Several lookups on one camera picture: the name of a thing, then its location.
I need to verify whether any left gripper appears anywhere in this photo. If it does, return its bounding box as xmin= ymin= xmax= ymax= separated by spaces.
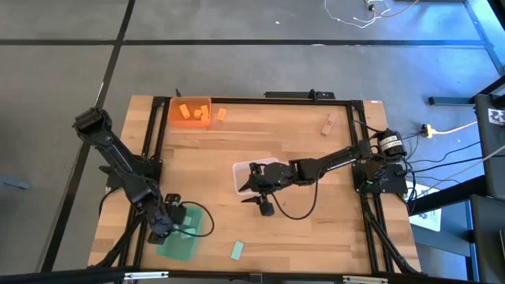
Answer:
xmin=148 ymin=192 xmax=186 ymax=245

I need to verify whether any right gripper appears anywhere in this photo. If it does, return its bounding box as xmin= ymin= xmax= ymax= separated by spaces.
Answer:
xmin=238 ymin=161 xmax=296 ymax=217

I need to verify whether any clear plastic bin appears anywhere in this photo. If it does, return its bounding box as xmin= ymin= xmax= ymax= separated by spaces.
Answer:
xmin=231 ymin=157 xmax=279 ymax=197

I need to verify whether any teal plastic bin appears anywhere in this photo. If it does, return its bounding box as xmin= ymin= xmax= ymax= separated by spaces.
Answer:
xmin=155 ymin=204 xmax=205 ymax=263

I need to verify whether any orange plastic bin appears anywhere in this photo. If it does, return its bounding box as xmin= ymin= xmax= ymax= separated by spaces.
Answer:
xmin=168 ymin=96 xmax=213 ymax=129

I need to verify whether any long printed wooden block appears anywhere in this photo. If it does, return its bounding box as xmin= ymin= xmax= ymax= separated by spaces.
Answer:
xmin=320 ymin=113 xmax=338 ymax=137

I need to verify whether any black crossbar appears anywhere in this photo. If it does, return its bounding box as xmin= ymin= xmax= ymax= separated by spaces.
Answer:
xmin=0 ymin=266 xmax=505 ymax=284

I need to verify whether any blue tape strip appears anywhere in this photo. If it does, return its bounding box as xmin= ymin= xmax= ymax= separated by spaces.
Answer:
xmin=0 ymin=177 xmax=32 ymax=192

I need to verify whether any white paper sheet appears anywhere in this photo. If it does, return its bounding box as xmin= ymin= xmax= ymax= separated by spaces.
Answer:
xmin=409 ymin=207 xmax=442 ymax=233

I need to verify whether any blue metal floor bar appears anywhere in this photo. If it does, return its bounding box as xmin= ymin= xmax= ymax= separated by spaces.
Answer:
xmin=428 ymin=95 xmax=477 ymax=106

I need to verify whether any dark grey cabinet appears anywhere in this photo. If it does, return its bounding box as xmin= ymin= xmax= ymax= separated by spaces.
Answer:
xmin=469 ymin=74 xmax=505 ymax=284

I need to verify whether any black white marker tag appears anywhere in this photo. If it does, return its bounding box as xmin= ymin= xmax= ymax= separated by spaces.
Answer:
xmin=488 ymin=108 xmax=505 ymax=126

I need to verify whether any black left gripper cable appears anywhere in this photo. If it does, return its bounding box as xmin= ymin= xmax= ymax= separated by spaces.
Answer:
xmin=178 ymin=200 xmax=216 ymax=238

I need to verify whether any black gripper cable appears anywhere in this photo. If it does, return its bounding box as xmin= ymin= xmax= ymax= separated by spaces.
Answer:
xmin=270 ymin=169 xmax=321 ymax=222
xmin=178 ymin=200 xmax=216 ymax=238

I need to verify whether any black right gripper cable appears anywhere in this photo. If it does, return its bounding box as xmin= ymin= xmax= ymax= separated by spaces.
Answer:
xmin=270 ymin=169 xmax=321 ymax=222

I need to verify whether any silver metal bracket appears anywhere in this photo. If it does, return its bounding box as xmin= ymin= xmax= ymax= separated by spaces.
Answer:
xmin=342 ymin=275 xmax=390 ymax=284
xmin=124 ymin=271 xmax=170 ymax=281

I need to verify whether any black aluminium table frame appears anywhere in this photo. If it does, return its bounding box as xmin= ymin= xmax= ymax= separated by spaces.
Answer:
xmin=92 ymin=94 xmax=421 ymax=277

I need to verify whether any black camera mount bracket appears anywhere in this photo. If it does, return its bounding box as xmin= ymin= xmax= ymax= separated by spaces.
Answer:
xmin=264 ymin=89 xmax=336 ymax=100

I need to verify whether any white floor cable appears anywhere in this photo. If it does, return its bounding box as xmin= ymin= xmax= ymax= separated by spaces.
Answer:
xmin=324 ymin=0 xmax=392 ymax=29

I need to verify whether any pale yellow power cable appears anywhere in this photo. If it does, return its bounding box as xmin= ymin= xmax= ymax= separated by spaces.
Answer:
xmin=432 ymin=120 xmax=479 ymax=136

